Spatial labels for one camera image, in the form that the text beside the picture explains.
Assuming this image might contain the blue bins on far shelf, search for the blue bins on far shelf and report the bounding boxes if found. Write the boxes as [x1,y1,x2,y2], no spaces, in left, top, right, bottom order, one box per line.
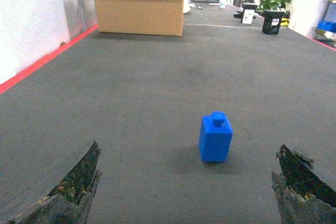
[317,19,336,33]

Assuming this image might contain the black battery box front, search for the black battery box front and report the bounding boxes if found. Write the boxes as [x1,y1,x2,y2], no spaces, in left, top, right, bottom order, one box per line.
[262,10,285,35]

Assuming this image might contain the blue bottle-shaped part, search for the blue bottle-shaped part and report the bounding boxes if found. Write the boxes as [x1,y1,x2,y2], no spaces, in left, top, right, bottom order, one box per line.
[198,111,234,163]

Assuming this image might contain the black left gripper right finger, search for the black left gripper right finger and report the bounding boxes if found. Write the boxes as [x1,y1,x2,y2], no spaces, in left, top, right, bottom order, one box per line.
[271,144,335,223]

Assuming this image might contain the large cardboard box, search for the large cardboard box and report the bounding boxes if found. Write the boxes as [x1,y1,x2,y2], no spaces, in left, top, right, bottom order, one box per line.
[94,0,184,36]

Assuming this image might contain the black and white box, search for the black and white box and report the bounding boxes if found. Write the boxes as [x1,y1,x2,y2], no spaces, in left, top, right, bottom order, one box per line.
[240,3,258,25]

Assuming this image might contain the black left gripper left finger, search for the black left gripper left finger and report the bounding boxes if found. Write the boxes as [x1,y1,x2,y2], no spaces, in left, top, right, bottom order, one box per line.
[1,141,101,223]

